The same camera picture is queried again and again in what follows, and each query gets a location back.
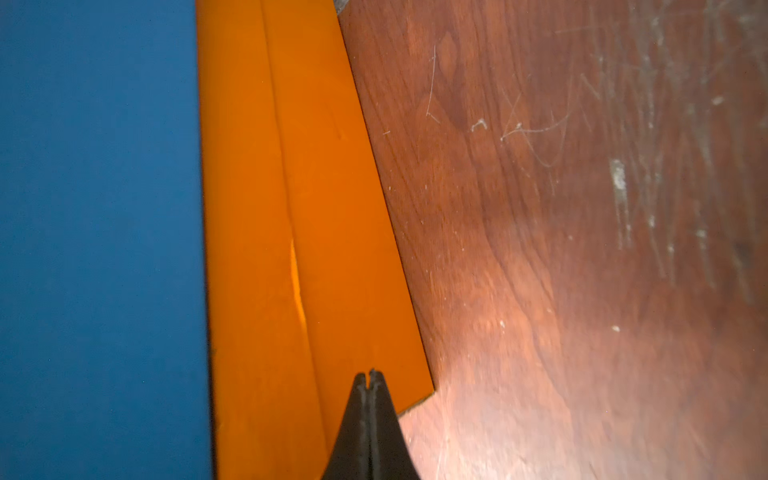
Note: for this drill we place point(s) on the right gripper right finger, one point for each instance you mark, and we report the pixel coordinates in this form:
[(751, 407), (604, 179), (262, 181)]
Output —
[(389, 456)]

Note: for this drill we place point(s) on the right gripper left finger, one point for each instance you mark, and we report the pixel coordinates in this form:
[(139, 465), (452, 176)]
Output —
[(349, 458)]

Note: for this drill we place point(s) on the orange shoebox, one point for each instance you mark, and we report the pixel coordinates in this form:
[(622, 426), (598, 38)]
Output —
[(307, 297)]

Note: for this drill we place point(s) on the blue shoebox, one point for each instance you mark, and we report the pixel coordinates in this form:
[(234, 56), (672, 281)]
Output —
[(104, 364)]

